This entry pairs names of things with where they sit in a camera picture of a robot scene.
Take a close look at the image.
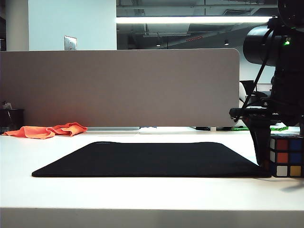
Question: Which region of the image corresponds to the orange cloth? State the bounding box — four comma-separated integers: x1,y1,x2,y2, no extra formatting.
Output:
2,122,88,140

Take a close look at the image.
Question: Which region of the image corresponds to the long linear ceiling light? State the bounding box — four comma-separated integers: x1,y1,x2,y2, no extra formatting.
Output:
116,16,271,24

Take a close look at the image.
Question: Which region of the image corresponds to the white bag with black strap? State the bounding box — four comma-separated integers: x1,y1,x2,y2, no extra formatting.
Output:
238,82,249,126

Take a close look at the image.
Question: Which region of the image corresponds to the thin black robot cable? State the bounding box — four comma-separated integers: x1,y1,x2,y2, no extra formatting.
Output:
239,27,276,114

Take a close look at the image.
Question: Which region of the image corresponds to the metal wall switch plate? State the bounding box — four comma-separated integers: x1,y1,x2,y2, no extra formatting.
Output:
64,35,77,51

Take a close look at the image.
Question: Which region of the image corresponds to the black pen holder cup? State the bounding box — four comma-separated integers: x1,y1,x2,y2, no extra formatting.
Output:
0,108,25,134

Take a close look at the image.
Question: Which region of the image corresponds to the multicoloured Rubik's cube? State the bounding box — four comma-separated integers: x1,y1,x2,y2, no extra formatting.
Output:
261,134,304,178

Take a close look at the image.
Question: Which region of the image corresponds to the black mouse pad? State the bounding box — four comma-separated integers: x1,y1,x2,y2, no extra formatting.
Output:
31,142,272,178

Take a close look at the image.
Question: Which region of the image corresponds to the wide brown desk divider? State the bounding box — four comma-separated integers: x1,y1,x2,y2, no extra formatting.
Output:
0,48,240,128

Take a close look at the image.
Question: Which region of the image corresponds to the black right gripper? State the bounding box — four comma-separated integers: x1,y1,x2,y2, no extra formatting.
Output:
229,68,304,167

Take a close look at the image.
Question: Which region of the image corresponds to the black computer monitor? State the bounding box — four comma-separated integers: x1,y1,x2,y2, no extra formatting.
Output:
242,80,255,95

